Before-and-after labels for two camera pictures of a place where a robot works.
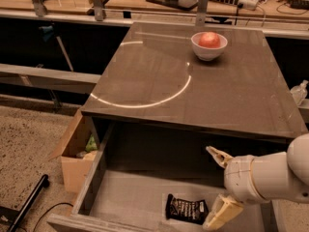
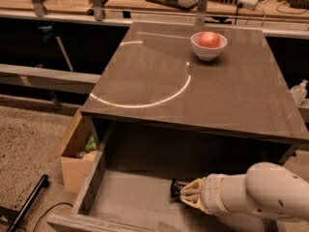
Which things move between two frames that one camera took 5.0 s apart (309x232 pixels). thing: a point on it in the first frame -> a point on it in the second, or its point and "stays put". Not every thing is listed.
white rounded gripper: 238,177 -> 211,191
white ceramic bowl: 208,53 stays put
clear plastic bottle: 299,92 stays put
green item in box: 91,144 stays put
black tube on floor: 42,183 stays put
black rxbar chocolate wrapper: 194,212 -> 175,188
